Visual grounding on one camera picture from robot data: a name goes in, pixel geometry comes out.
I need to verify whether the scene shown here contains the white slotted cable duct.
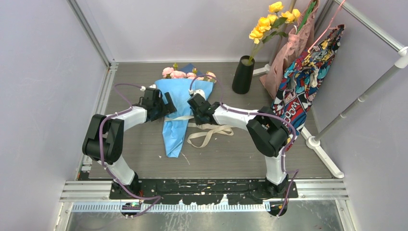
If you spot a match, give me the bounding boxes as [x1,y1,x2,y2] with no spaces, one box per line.
[72,202,270,212]

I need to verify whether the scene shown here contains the black vase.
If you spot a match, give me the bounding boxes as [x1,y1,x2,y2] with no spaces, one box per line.
[232,55,255,94]

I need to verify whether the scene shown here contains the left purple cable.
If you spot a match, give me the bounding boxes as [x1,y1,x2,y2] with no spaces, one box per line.
[98,83,162,218]

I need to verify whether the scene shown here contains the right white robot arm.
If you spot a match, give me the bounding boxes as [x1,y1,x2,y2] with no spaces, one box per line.
[187,93,290,198]

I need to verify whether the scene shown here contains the white metal clothes rack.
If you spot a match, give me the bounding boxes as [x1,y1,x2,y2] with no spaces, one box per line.
[253,0,408,179]

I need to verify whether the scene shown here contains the green clothes hanger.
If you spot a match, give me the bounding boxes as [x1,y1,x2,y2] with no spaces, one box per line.
[296,0,318,34]

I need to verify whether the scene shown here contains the pink clothes hanger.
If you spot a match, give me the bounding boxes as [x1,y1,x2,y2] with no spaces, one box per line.
[307,0,346,53]

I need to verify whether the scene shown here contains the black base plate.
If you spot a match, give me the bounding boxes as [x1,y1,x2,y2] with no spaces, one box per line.
[128,179,298,205]

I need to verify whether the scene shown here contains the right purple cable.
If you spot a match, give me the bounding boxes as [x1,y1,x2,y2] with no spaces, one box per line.
[189,74,300,218]

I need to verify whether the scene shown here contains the cream ribbon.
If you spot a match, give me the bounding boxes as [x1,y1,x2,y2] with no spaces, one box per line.
[162,115,234,157]

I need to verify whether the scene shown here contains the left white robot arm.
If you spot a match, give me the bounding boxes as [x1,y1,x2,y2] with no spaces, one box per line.
[82,88,177,199]

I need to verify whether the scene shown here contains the yellow flowers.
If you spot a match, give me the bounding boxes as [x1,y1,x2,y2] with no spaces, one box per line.
[245,1,301,65]

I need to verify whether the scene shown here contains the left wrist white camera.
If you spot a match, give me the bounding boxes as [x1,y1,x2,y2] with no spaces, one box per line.
[140,84,157,91]

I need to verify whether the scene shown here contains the pink garment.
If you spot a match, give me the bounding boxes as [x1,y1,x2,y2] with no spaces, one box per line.
[260,1,319,99]

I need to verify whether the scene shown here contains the colourful cartoon print garment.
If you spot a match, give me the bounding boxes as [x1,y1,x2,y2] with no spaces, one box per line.
[271,24,345,135]

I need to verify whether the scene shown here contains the purple cable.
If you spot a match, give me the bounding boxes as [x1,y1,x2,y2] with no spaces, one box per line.
[189,74,300,218]
[98,83,162,218]

